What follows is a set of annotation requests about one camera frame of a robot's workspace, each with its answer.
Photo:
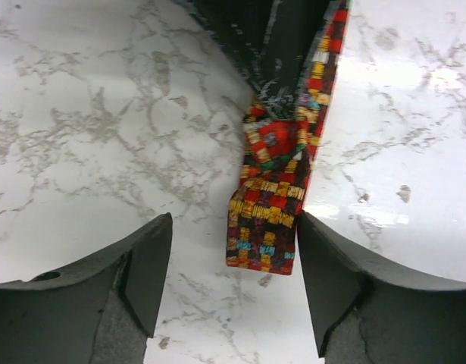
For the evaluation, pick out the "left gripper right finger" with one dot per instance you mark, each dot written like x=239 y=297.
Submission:
x=366 y=308

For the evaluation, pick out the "red patterned tie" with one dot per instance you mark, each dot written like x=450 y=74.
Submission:
x=278 y=158

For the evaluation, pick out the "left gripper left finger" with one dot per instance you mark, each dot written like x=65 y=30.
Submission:
x=99 y=309

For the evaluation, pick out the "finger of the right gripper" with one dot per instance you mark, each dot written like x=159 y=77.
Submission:
x=271 y=44

